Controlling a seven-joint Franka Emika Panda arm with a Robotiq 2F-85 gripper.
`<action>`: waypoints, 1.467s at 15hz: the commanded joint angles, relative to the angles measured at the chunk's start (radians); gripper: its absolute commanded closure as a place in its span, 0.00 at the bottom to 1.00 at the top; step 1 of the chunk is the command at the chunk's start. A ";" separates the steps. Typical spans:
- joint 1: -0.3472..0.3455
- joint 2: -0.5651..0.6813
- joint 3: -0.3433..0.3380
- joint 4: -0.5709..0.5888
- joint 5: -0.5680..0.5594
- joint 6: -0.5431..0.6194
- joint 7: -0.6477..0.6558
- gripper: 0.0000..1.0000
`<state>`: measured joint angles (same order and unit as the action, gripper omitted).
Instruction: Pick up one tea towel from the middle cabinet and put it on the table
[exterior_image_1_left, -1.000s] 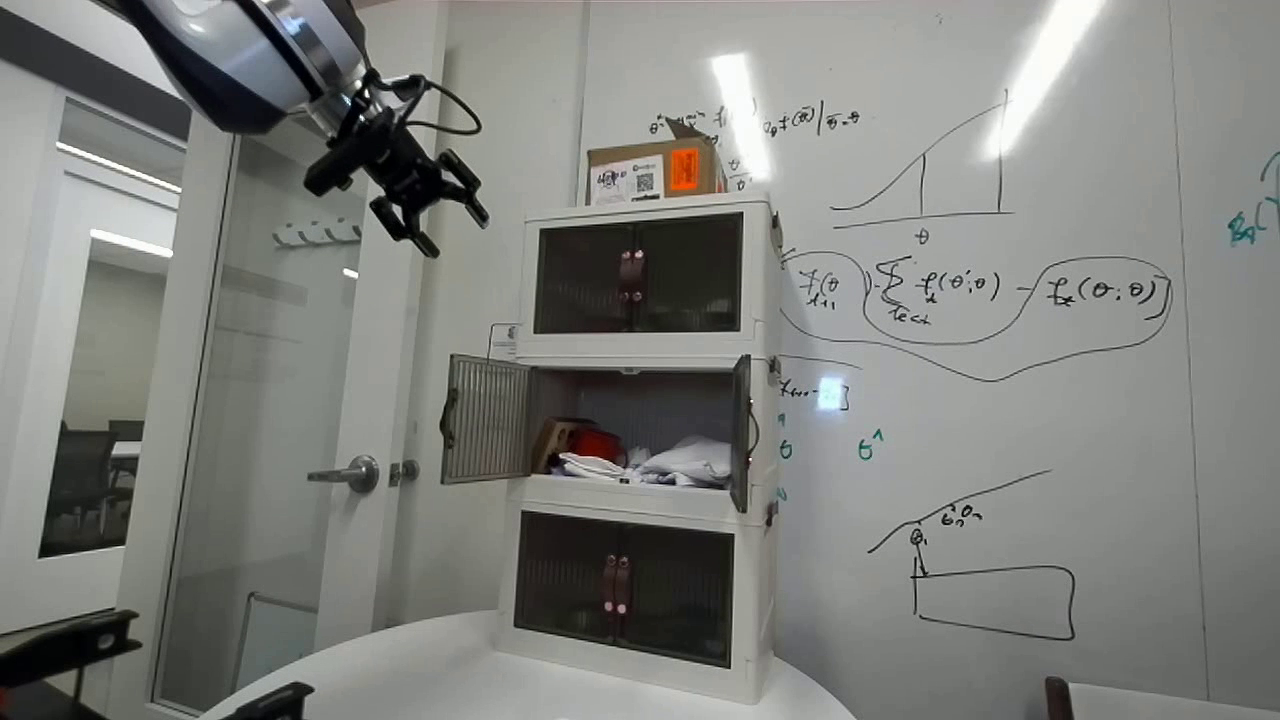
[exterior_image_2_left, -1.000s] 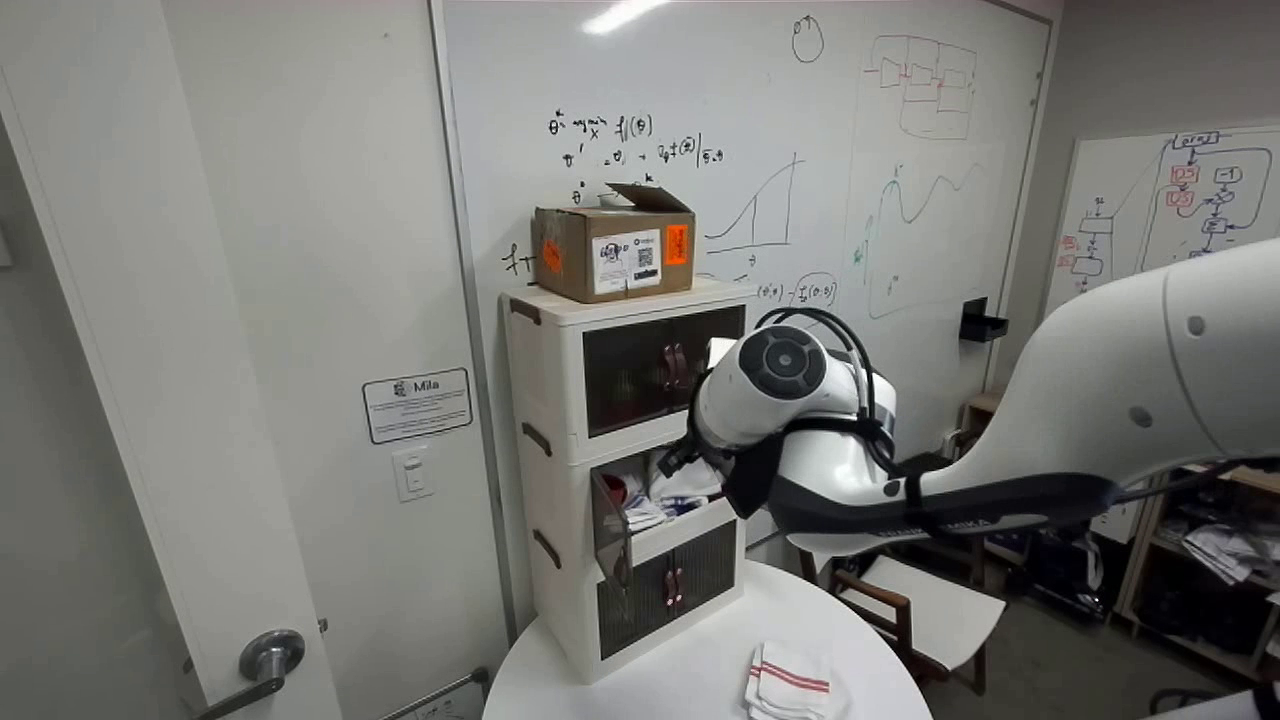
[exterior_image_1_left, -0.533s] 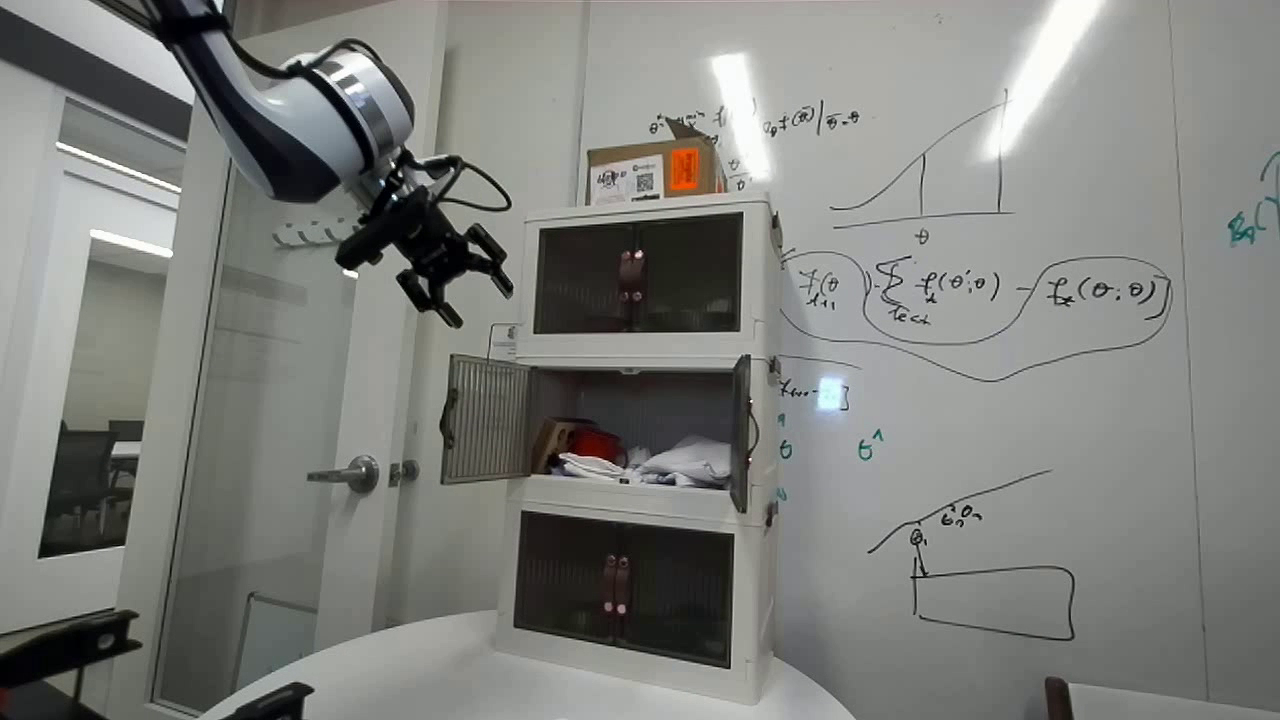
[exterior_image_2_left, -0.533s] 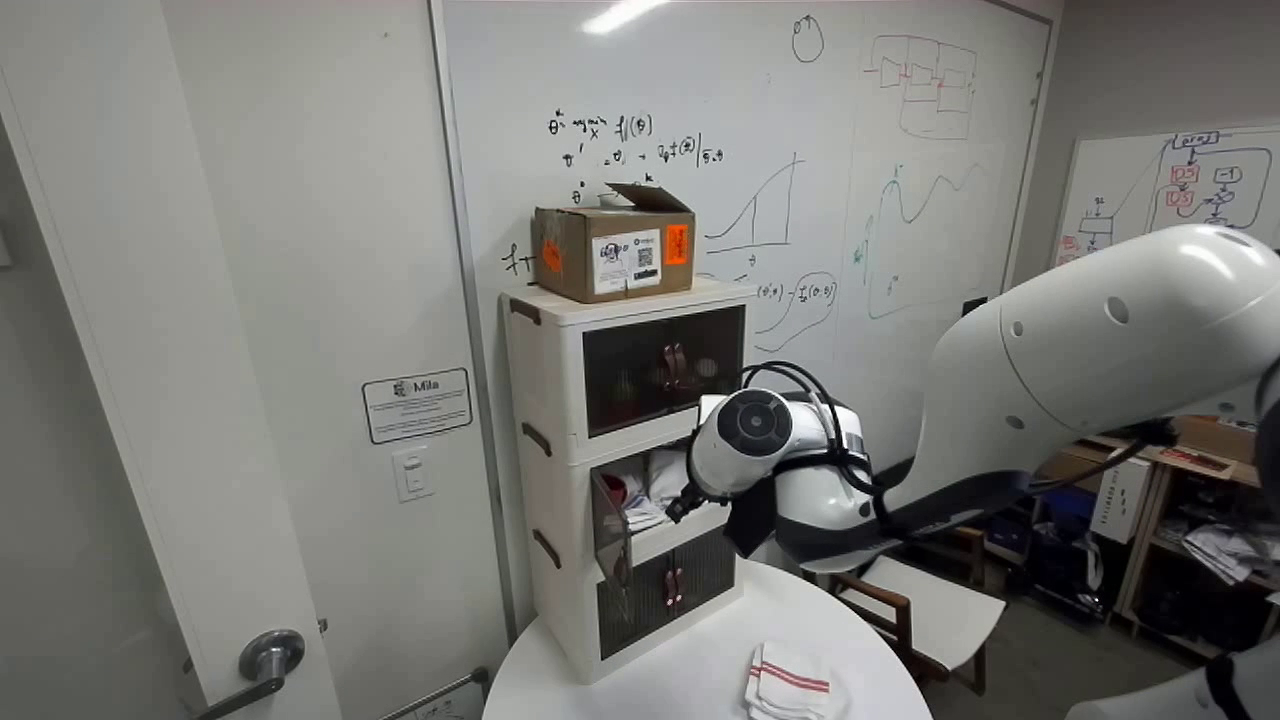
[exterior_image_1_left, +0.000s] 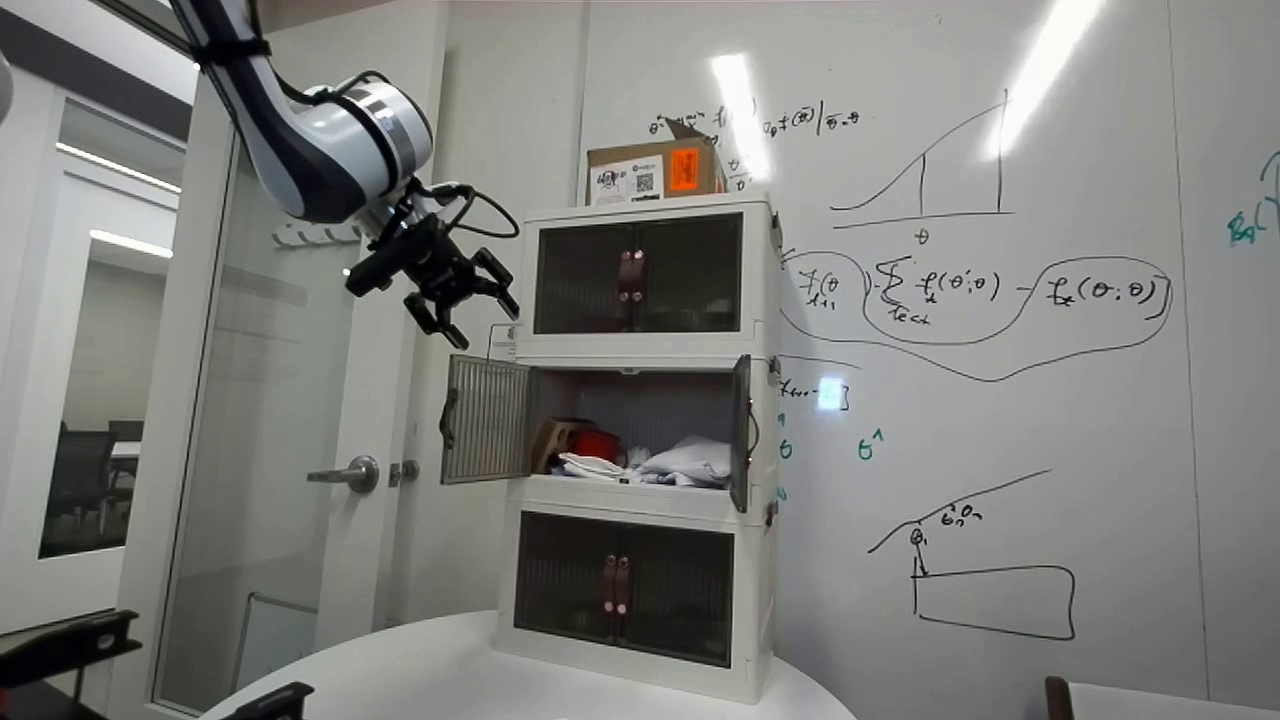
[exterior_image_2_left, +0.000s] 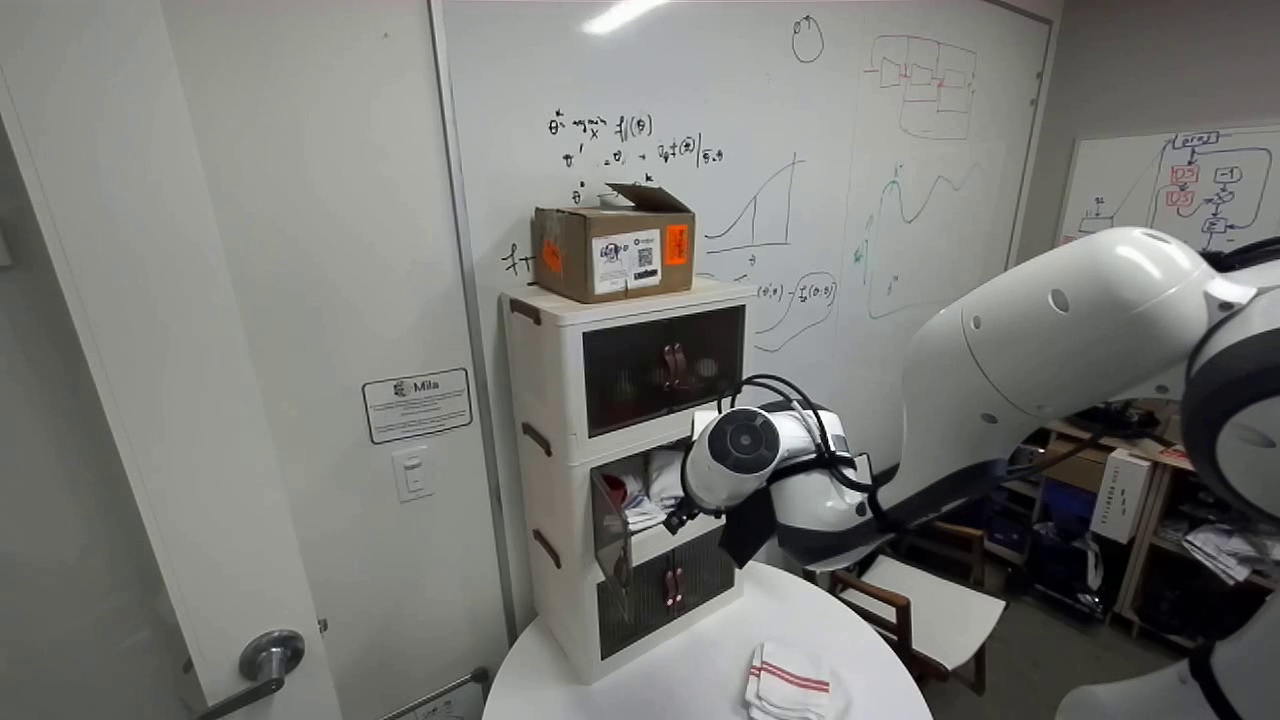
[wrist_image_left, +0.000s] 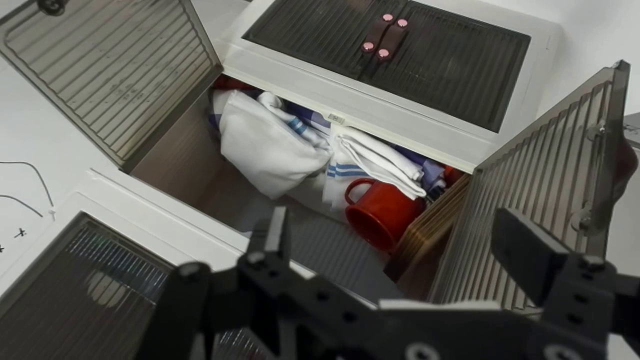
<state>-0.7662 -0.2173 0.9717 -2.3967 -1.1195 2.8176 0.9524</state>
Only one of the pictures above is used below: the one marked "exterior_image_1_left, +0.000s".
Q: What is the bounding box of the tinted transparent cabinet door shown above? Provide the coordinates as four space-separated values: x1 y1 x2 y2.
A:
722 354 760 520
437 354 537 494

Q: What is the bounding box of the white hook rack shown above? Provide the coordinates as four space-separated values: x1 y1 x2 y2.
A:
267 215 367 257

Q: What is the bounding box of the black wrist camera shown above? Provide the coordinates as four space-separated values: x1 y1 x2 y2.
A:
340 247 404 301

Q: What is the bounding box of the silver door lever handle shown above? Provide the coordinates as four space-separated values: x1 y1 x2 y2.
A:
304 451 382 499

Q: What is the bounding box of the blue-striped white tea towel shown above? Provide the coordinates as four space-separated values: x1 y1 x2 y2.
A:
625 431 736 494

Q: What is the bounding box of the white door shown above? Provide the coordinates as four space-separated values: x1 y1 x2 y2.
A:
122 63 452 718

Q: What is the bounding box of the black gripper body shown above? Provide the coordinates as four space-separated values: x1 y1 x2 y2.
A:
381 207 518 319

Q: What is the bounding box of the folded white tea towel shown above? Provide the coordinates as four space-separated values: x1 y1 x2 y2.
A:
553 450 630 490

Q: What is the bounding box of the white three-tier cabinet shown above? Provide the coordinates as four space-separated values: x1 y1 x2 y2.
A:
490 192 783 709

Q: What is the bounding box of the black chair armrest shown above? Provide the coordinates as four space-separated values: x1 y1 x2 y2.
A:
217 680 318 720
0 609 143 695

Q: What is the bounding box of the large wall whiteboard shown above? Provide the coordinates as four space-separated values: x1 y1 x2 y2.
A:
445 0 1280 711

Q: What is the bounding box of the cardboard box with labels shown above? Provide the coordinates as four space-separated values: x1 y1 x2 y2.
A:
585 118 733 211

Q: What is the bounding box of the red object in cabinet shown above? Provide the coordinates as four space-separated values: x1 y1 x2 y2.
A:
537 416 627 472

